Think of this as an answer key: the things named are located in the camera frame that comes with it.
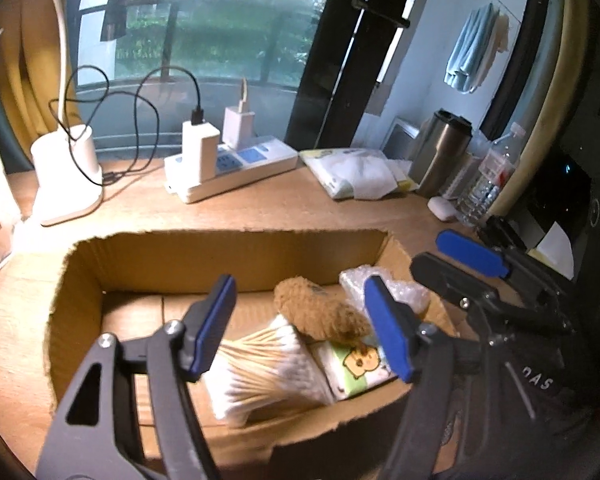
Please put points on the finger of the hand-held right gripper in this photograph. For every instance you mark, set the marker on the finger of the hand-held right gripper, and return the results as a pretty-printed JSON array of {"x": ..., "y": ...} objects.
[
  {"x": 472, "y": 252},
  {"x": 445, "y": 275}
]

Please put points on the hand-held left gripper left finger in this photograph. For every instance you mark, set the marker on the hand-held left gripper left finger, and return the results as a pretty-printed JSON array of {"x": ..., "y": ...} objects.
[{"x": 215, "y": 325}]

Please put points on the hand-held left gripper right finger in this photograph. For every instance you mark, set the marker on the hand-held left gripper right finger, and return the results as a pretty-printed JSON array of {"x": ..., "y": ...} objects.
[{"x": 390, "y": 330}]

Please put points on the bear print tissue pack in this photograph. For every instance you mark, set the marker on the bear print tissue pack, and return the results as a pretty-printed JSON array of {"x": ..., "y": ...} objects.
[{"x": 355, "y": 372}]

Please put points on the clear bubble wrap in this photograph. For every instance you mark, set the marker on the clear bubble wrap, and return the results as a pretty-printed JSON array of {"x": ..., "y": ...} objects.
[{"x": 355, "y": 282}]

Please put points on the bag of cotton swabs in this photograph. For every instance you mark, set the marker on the bag of cotton swabs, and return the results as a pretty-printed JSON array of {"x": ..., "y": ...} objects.
[{"x": 270, "y": 375}]

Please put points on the brown plush toy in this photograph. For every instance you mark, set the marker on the brown plush toy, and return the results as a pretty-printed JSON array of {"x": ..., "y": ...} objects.
[{"x": 315, "y": 310}]

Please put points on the cardboard box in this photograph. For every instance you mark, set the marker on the cardboard box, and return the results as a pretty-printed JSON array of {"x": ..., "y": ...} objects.
[{"x": 130, "y": 270}]

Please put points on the white earbud case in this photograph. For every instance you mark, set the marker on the white earbud case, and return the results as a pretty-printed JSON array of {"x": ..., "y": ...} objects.
[{"x": 441, "y": 208}]

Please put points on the clear water bottle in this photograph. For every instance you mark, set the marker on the clear water bottle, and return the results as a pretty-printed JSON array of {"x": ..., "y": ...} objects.
[{"x": 490, "y": 180}]

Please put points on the clear plastic container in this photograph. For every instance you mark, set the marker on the clear plastic container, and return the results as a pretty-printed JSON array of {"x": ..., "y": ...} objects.
[{"x": 467, "y": 175}]

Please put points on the yellow tissue box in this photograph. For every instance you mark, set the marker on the yellow tissue box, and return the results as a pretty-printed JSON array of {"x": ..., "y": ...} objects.
[{"x": 552, "y": 252}]

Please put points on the steel travel tumbler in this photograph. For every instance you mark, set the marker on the steel travel tumbler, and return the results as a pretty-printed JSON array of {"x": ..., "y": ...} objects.
[{"x": 440, "y": 155}]

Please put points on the white wipes pack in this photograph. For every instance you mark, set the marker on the white wipes pack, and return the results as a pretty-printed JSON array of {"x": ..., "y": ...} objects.
[{"x": 355, "y": 170}]

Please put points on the white power strip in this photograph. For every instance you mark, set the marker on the white power strip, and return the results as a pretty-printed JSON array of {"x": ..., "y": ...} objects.
[{"x": 250, "y": 165}]

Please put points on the large white charger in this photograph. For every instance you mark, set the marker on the large white charger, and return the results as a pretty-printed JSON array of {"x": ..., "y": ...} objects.
[{"x": 200, "y": 150}]

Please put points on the hanging blue towel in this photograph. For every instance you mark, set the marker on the hanging blue towel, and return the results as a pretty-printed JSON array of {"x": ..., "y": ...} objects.
[{"x": 467, "y": 55}]

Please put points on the small white charger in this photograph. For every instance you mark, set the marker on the small white charger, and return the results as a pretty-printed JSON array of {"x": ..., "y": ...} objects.
[{"x": 239, "y": 127}]

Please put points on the hanging beige garment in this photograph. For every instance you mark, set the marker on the hanging beige garment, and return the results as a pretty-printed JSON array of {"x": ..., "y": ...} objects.
[{"x": 497, "y": 45}]

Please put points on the white desk lamp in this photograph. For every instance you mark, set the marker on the white desk lamp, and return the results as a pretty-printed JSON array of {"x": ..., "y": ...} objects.
[{"x": 67, "y": 175}]

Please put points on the balcony railing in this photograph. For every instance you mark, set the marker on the balcony railing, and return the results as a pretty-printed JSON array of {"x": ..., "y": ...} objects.
[{"x": 215, "y": 45}]

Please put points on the yellow curtain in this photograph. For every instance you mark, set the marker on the yellow curtain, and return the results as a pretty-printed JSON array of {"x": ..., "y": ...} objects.
[{"x": 25, "y": 85}]

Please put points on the dark hanging garment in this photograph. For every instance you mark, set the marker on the dark hanging garment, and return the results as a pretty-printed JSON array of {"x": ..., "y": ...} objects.
[{"x": 117, "y": 5}]

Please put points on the black sliding door frame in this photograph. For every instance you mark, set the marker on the black sliding door frame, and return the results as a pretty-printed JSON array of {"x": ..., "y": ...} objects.
[{"x": 340, "y": 60}]

